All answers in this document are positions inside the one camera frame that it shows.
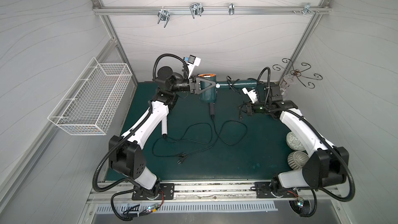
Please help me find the green hair dryer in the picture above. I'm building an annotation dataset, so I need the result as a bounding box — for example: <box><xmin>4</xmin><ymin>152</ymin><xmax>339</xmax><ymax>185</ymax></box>
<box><xmin>197</xmin><ymin>74</ymin><xmax>258</xmax><ymax>103</ymax></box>

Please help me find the green dryer black cord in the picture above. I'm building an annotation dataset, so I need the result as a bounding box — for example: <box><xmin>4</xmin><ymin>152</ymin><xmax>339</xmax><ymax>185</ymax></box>
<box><xmin>225</xmin><ymin>75</ymin><xmax>268</xmax><ymax>121</ymax></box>

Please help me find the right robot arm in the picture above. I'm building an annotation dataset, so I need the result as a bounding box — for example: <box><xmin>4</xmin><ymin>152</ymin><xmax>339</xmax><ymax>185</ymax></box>
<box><xmin>239</xmin><ymin>76</ymin><xmax>356</xmax><ymax>202</ymax></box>

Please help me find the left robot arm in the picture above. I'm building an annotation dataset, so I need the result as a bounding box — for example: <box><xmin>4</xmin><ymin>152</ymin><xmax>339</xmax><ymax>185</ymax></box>
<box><xmin>92</xmin><ymin>54</ymin><xmax>216</xmax><ymax>222</ymax></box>

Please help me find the grey hair dryer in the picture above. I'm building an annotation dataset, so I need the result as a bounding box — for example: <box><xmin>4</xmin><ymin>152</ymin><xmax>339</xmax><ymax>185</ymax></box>
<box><xmin>209</xmin><ymin>102</ymin><xmax>215</xmax><ymax>120</ymax></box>

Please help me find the white hair dryer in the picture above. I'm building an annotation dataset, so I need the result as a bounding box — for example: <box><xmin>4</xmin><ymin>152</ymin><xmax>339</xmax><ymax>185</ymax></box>
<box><xmin>161</xmin><ymin>117</ymin><xmax>168</xmax><ymax>138</ymax></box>

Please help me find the green table mat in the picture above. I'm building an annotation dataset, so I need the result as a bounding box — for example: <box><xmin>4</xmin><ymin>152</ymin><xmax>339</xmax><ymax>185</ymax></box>
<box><xmin>105</xmin><ymin>81</ymin><xmax>319</xmax><ymax>181</ymax></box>

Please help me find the black ornate jewelry stand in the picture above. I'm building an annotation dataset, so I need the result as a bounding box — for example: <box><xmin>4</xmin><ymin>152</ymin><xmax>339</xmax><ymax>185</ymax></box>
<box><xmin>272</xmin><ymin>58</ymin><xmax>323</xmax><ymax>96</ymax></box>

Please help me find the metal hook clamp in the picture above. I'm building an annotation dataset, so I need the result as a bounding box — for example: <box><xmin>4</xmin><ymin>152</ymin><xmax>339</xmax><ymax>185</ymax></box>
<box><xmin>157</xmin><ymin>8</ymin><xmax>170</xmax><ymax>28</ymax></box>
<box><xmin>229</xmin><ymin>3</ymin><xmax>235</xmax><ymax>16</ymax></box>
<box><xmin>189</xmin><ymin>3</ymin><xmax>204</xmax><ymax>19</ymax></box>
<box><xmin>292</xmin><ymin>3</ymin><xmax>320</xmax><ymax>16</ymax></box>

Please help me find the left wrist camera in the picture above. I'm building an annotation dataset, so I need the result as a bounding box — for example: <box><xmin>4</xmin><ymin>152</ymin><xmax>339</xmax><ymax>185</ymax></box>
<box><xmin>184</xmin><ymin>55</ymin><xmax>201</xmax><ymax>78</ymax></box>

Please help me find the grey dryer black cord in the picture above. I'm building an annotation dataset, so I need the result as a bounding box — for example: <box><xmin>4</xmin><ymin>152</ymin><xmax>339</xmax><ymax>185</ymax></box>
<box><xmin>211</xmin><ymin>116</ymin><xmax>248</xmax><ymax>150</ymax></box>

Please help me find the white slotted cable duct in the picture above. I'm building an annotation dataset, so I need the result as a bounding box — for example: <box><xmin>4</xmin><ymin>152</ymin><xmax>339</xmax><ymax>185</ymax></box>
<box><xmin>95</xmin><ymin>201</ymin><xmax>278</xmax><ymax>214</ymax></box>

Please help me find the white wire basket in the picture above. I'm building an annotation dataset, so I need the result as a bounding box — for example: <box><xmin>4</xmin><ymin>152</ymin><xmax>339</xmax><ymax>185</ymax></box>
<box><xmin>47</xmin><ymin>58</ymin><xmax>132</xmax><ymax>136</ymax></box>

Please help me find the aluminium top rail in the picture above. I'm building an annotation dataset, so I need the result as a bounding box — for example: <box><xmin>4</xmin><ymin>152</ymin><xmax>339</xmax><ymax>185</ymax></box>
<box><xmin>93</xmin><ymin>5</ymin><xmax>332</xmax><ymax>16</ymax></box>

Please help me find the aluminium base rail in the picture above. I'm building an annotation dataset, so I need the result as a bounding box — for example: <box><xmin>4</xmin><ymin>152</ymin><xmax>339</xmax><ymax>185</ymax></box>
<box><xmin>86</xmin><ymin>179</ymin><xmax>332</xmax><ymax>204</ymax></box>

